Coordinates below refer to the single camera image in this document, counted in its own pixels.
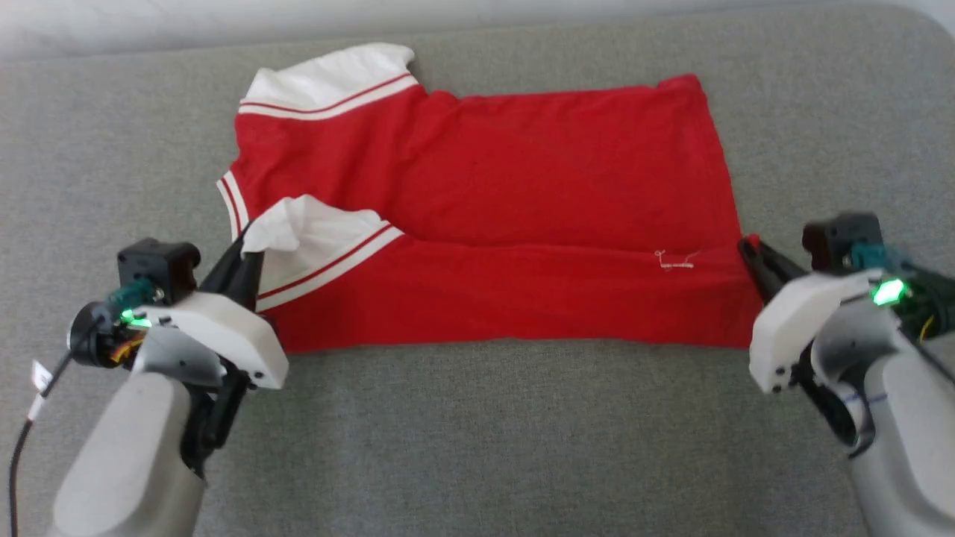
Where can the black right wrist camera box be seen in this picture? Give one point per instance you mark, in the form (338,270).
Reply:
(839,239)

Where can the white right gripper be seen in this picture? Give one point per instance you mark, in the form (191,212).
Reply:
(791,328)

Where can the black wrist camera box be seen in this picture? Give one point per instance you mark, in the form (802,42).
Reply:
(839,239)
(160,268)

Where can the red shirt with white sleeves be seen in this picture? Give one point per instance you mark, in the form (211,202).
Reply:
(522,186)

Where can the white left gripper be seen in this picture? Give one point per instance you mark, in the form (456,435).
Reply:
(231,335)

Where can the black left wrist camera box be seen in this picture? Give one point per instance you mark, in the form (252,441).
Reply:
(160,268)

